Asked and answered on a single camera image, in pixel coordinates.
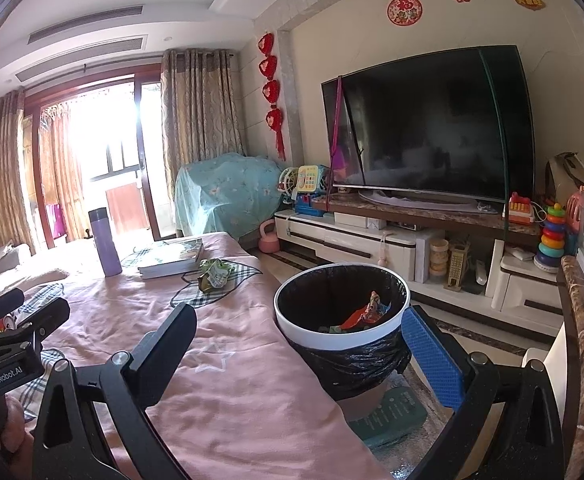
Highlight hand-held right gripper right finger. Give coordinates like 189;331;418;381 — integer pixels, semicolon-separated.
401;305;565;480

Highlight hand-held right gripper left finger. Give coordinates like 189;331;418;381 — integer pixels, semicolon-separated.
31;302;198;480

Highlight white bin with black liner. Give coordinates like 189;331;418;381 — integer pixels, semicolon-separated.
273;261;413;402

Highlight person's left hand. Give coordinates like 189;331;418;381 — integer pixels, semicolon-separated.
0;391;38;456

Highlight pale sofa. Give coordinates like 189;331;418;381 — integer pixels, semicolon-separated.
0;242;70;306

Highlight green floor mat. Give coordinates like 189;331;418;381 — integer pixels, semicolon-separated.
349;375;429;448

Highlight red and silver snack packet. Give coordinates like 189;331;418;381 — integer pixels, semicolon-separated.
368;290;392;323

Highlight wooden building toy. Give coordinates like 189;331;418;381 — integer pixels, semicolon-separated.
444;242;472;293

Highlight green snack wrapper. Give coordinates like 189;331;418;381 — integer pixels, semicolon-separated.
196;258;243;292

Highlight thick book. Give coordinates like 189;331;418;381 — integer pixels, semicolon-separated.
137;238;205;280

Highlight purple thermos bottle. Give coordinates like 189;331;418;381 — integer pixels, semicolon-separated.
88;207;123;277

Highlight cream round stacking toy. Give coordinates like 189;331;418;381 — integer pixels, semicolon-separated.
429;238;449;276

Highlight beige patterned curtain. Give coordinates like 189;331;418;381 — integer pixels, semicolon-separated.
0;90;40;256
161;47;245;238

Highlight white television cabinet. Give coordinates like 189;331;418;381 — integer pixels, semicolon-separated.
273;208;565;326

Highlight brown marble shelf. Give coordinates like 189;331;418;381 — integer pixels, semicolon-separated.
324;192;543;236

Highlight pink kettlebell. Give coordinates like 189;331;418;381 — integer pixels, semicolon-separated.
258;218;282;253

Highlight teal floral cloth cover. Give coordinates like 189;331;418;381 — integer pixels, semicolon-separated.
174;152;288;238

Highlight red toy telephone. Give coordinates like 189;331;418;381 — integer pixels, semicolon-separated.
508;191;534;225

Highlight wooden sliding door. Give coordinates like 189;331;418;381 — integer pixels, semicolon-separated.
22;72;178;246

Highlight blue toy cash register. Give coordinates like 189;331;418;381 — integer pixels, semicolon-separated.
293;195;329;216

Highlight cardboard box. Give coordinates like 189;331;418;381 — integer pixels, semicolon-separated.
544;152;584;211

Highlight black television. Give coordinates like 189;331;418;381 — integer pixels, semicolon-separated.
320;45;535;204

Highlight red hanging ornament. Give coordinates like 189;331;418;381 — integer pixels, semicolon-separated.
257;32;288;161

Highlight ceiling air vent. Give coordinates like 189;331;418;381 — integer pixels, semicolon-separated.
14;5;148;82

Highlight rainbow stacking ring toy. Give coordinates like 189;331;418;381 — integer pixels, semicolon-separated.
533;203;566;274

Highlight round red wall sticker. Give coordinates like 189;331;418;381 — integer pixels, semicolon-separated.
387;0;423;27

